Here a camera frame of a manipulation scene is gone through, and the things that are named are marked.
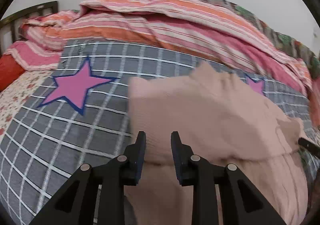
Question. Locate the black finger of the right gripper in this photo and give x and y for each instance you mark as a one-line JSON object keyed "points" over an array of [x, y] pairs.
{"points": [[310, 146]]}

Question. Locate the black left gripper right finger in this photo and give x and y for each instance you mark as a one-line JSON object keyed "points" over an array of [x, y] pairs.
{"points": [[221, 195]]}

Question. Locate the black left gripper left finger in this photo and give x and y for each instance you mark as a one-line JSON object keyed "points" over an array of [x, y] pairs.
{"points": [[95, 195]]}

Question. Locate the pink knit sweater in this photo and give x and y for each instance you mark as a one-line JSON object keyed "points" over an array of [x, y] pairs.
{"points": [[224, 121]]}

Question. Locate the grey checked star blanket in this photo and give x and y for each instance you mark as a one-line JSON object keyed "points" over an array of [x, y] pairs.
{"points": [[43, 145]]}

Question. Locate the patchwork floral quilt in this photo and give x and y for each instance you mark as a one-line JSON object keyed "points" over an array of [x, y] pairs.
{"points": [[282, 42]]}

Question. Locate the floral bed sheet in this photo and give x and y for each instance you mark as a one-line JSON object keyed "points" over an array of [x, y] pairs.
{"points": [[16, 94]]}

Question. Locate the red embroidered pillow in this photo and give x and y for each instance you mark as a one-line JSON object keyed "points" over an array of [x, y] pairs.
{"points": [[10, 70]]}

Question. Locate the pink orange striped quilt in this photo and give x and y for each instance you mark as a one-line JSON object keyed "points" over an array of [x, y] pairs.
{"points": [[188, 26]]}

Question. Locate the dark wooden headboard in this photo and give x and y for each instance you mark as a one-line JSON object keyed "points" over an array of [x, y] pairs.
{"points": [[10, 24]]}

